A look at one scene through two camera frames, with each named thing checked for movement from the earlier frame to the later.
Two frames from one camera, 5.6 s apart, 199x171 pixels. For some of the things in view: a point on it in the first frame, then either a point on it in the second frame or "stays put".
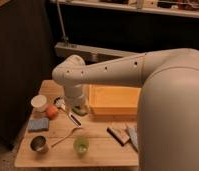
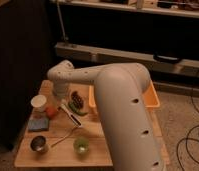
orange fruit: [51, 111] stays put
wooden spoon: [69, 135] stays put
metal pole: [64, 37] stays put
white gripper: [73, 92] -> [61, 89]
